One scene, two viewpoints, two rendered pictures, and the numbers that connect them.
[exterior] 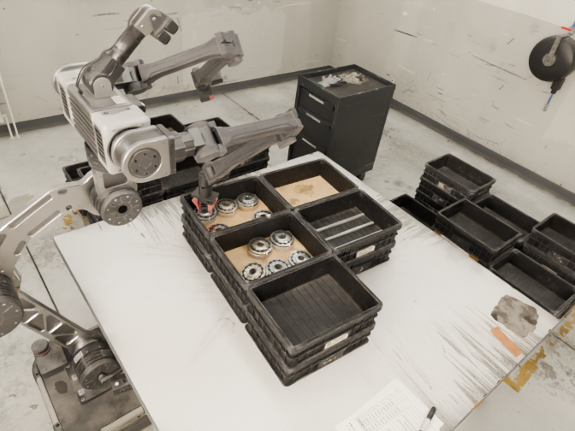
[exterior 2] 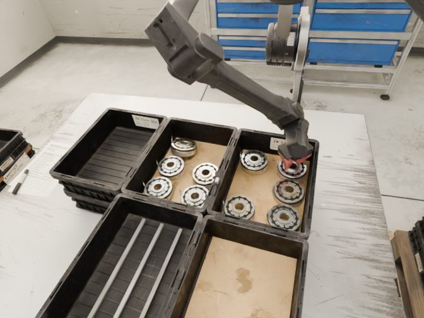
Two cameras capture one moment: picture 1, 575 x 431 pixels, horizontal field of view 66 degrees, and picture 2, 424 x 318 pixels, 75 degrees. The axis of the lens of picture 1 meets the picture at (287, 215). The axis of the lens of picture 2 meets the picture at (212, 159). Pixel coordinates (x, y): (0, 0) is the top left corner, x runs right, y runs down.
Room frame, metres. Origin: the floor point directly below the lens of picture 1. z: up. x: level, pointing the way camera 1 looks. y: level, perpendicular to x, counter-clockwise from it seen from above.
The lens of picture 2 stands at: (1.94, -0.20, 1.64)
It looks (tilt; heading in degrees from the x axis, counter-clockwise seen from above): 47 degrees down; 152
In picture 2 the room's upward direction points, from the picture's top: 6 degrees counter-clockwise
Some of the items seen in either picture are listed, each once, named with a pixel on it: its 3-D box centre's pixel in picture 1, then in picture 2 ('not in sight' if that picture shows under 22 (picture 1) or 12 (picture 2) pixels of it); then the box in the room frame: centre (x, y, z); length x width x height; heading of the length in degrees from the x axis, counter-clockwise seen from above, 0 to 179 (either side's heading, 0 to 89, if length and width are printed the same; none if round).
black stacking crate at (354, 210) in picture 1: (346, 227); (134, 271); (1.54, -0.27, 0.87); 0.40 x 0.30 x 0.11; 128
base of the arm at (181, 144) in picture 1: (176, 146); not in sight; (1.07, 0.34, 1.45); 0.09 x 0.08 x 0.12; 44
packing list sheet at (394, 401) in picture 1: (391, 428); (47, 166); (0.74, -0.44, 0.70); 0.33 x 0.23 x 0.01; 134
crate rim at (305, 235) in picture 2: (235, 204); (267, 175); (1.53, 0.23, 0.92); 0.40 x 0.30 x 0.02; 128
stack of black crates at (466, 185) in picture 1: (449, 197); not in sight; (2.68, -1.13, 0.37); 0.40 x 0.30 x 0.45; 44
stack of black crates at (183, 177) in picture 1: (183, 191); not in sight; (2.37, 0.72, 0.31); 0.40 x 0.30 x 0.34; 134
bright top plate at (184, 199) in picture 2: (281, 238); (195, 197); (1.42, 0.01, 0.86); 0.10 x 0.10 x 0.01
